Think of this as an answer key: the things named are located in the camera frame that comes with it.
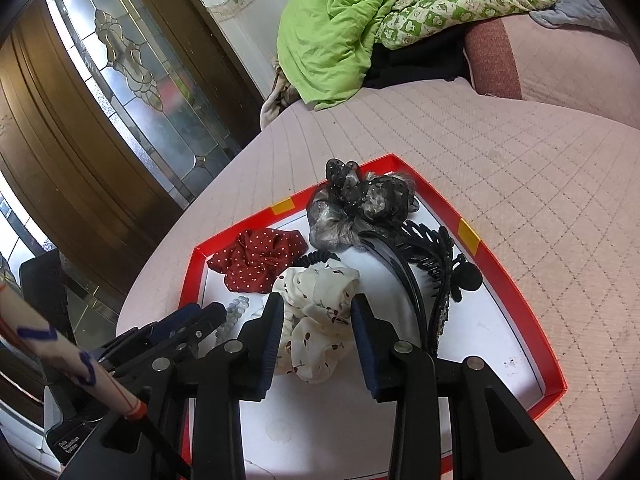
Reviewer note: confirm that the pink quilted bed mat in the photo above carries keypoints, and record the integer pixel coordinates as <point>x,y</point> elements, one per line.
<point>500,185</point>

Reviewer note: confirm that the black ball hair clip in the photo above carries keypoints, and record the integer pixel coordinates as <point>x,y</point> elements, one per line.
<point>467,277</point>

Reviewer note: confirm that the wooden door with glass pane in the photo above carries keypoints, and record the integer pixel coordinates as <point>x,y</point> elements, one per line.
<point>65,160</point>

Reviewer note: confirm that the grey black organza scrunchie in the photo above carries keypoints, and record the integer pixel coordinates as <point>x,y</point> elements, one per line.
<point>365,200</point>

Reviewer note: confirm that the green quilt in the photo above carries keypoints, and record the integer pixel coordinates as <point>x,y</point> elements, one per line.
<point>340,20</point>

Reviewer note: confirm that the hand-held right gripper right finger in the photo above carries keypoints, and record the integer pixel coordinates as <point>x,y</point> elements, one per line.
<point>370,345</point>

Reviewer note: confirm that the dark cloth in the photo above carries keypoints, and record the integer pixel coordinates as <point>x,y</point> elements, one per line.
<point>415,67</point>

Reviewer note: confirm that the red box with white inside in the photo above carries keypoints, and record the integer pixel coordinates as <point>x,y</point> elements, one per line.
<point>480,320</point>

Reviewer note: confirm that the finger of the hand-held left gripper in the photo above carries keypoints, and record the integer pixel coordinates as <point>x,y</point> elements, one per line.
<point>175,320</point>
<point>210,322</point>

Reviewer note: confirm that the cream stick with blue marks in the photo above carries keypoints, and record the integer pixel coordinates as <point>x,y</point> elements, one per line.
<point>60,350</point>

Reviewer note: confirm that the pink cushion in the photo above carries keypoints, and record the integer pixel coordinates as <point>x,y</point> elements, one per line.
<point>560,60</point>

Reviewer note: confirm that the grey blanket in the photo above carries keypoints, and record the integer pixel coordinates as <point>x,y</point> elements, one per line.
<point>575,10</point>

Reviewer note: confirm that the black banana hair clip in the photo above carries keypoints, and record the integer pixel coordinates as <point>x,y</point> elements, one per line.
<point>400,255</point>

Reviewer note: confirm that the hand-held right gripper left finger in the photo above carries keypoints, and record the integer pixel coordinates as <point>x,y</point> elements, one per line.
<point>272,340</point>

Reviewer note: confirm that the white printed scrunchie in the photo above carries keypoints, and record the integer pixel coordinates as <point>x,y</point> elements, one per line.
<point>320,310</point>

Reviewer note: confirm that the red dotted scrunchie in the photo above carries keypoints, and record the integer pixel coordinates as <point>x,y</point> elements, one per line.
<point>255,260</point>

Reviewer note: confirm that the beige floral cloth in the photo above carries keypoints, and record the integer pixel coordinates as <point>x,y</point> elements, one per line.
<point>275,105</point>

